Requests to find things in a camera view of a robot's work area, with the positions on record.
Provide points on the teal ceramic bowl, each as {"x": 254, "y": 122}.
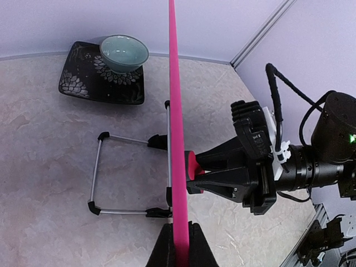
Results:
{"x": 123, "y": 54}

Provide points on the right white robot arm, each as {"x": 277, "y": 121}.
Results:
{"x": 330, "y": 157}

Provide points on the red black whiteboard eraser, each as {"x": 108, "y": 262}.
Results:
{"x": 192, "y": 169}

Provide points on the pink framed whiteboard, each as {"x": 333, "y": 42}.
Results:
{"x": 179, "y": 197}

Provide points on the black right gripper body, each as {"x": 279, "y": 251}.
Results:
{"x": 262, "y": 193}

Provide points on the wire whiteboard easel stand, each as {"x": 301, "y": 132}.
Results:
{"x": 132, "y": 176}

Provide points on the right aluminium frame post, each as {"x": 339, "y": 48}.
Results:
{"x": 262, "y": 31}

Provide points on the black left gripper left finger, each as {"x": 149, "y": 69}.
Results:
{"x": 163, "y": 253}

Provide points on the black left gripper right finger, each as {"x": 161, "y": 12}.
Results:
{"x": 200, "y": 254}

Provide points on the front aluminium rail base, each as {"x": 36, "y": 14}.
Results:
{"x": 321, "y": 242}

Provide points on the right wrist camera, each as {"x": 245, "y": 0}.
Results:
{"x": 256, "y": 130}

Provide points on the black floral square plate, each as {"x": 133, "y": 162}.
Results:
{"x": 86, "y": 76}

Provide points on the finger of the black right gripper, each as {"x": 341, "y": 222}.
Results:
{"x": 225, "y": 156}
{"x": 234, "y": 184}

